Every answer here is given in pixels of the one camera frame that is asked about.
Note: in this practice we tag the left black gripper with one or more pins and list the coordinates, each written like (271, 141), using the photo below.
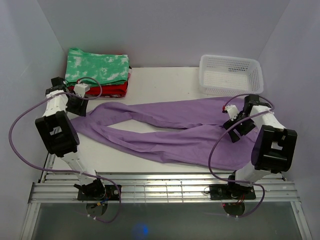
(80, 110)

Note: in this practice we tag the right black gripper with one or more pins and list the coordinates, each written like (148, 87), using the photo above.
(245, 131)

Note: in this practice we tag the purple trousers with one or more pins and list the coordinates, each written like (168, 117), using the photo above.
(187, 131)

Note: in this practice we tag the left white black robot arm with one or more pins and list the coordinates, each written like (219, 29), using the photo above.
(60, 137)

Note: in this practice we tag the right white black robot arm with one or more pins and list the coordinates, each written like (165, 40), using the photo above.
(273, 149)

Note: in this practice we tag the green white patterned folded garment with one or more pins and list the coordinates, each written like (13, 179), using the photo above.
(96, 69)

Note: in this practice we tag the red folded garment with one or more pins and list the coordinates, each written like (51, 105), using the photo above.
(111, 91)

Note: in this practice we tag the white perforated plastic basket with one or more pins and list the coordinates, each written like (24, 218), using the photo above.
(229, 76)

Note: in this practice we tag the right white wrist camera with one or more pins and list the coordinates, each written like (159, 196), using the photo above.
(232, 111)

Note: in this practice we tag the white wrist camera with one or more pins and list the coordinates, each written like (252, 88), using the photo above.
(232, 111)
(80, 89)

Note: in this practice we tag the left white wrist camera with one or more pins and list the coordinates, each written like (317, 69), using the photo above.
(80, 89)

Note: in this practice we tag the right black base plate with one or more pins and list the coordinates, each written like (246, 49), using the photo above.
(225, 192)

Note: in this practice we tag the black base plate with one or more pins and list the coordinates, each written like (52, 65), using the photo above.
(225, 192)
(91, 193)

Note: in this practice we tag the aluminium rail frame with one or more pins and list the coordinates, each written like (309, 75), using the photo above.
(159, 202)

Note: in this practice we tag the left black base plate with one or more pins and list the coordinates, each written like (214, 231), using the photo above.
(91, 193)

